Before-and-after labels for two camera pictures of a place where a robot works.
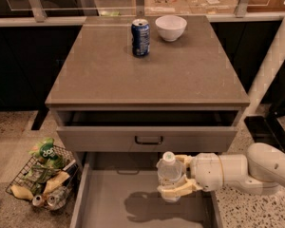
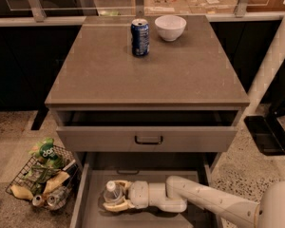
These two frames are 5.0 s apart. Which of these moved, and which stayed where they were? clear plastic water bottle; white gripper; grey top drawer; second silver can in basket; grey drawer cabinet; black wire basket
Moved: white gripper; clear plastic water bottle
Stayed: grey top drawer; black wire basket; second silver can in basket; grey drawer cabinet
